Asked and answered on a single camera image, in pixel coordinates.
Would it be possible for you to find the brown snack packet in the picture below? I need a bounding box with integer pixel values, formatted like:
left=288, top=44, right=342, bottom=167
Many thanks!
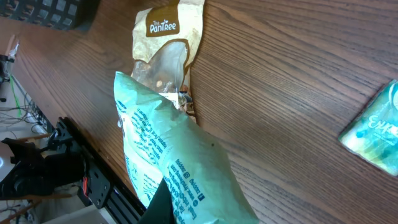
left=131, top=0, right=205, bottom=120

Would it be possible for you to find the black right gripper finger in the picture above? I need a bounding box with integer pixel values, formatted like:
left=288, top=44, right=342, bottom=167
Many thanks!
left=138, top=179, right=175, bottom=224

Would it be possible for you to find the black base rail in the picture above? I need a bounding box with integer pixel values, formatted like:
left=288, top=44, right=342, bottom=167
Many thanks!
left=55, top=117, right=146, bottom=224

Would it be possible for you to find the teal Kleenex tissue pack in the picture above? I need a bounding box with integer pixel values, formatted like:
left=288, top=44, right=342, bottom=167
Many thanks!
left=338, top=80, right=397, bottom=176

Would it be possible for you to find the grey plastic mesh basket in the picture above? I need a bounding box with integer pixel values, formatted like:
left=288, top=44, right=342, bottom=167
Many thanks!
left=1, top=0, right=100, bottom=32

